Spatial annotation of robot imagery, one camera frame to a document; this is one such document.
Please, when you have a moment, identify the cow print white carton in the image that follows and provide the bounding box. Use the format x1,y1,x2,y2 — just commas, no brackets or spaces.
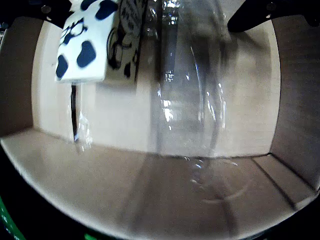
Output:
54,0,148,83

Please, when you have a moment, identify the large open cardboard tray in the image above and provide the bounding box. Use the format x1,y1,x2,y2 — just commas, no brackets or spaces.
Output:
0,0,320,240

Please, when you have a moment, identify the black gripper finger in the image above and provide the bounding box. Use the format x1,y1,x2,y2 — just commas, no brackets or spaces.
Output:
227,0,320,33
13,0,74,29

